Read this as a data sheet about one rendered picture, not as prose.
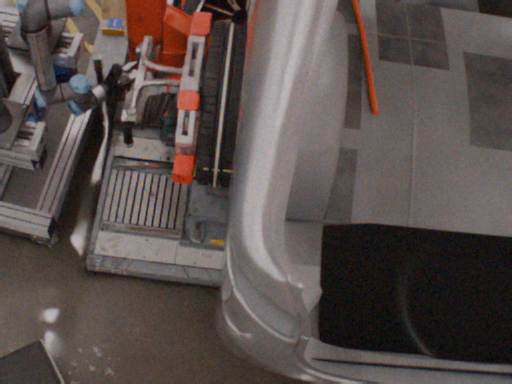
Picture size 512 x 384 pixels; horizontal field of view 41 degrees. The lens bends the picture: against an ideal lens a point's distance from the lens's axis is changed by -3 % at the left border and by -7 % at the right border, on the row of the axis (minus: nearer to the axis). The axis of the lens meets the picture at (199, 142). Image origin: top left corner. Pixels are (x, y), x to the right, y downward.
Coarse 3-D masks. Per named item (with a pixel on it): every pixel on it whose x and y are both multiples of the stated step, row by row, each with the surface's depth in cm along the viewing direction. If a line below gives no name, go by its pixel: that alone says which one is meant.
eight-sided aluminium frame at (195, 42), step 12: (192, 36) 271; (204, 36) 276; (192, 48) 270; (204, 48) 295; (204, 60) 302; (204, 72) 308; (192, 84) 259; (180, 120) 262; (192, 120) 262; (180, 132) 263; (192, 132) 263; (180, 144) 265; (192, 144) 265
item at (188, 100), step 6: (180, 90) 252; (186, 90) 252; (180, 96) 252; (186, 96) 252; (192, 96) 252; (198, 96) 252; (180, 102) 252; (186, 102) 252; (192, 102) 252; (198, 102) 252; (180, 108) 252; (186, 108) 252; (192, 108) 252; (198, 108) 252
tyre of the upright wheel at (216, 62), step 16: (224, 32) 268; (240, 32) 268; (224, 48) 262; (240, 48) 261; (208, 64) 258; (224, 64) 257; (240, 64) 257; (208, 80) 255; (240, 80) 255; (208, 96) 255; (208, 112) 255; (224, 112) 255; (208, 128) 257; (224, 128) 257; (208, 144) 259; (224, 144) 259; (208, 160) 263; (224, 160) 263; (208, 176) 272; (224, 176) 270
